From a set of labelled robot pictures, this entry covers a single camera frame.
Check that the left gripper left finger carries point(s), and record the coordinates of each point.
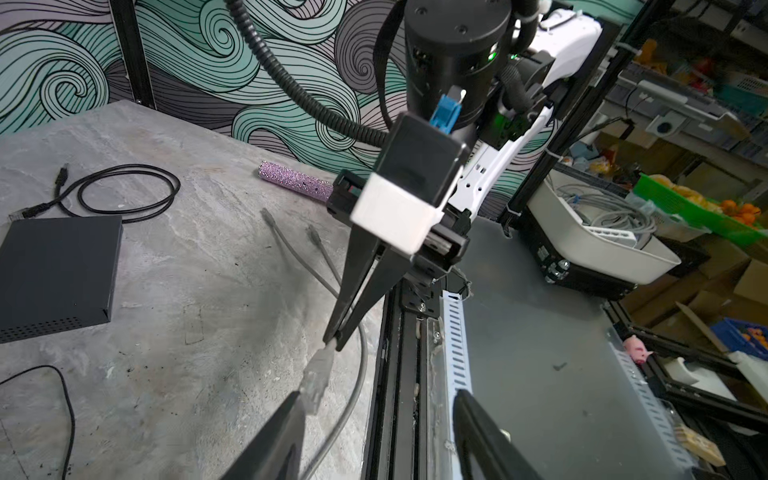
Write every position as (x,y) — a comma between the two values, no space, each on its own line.
(275,452)

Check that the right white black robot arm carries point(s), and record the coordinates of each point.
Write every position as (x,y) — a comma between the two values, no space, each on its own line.
(462,78)

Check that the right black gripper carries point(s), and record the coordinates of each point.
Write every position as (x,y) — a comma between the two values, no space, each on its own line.
(444,246)

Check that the green plastic basket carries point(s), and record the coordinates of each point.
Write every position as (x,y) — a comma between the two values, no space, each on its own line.
(734,223)

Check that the white storage bin with cables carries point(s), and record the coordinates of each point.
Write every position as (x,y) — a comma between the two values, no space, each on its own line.
(601,231)

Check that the glitter purple microphone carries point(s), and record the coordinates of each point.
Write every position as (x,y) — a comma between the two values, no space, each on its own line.
(295,181)

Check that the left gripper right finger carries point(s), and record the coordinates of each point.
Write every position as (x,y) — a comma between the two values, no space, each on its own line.
(483,450)

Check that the white slotted cable duct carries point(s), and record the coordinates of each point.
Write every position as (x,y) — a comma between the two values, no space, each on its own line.
(457,365)

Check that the dark grey box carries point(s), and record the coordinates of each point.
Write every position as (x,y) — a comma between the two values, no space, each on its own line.
(58,274)

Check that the pink pig toy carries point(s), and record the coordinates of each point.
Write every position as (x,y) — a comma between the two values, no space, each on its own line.
(637,350)

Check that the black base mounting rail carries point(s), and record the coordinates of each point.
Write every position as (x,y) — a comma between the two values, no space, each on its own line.
(407,435)

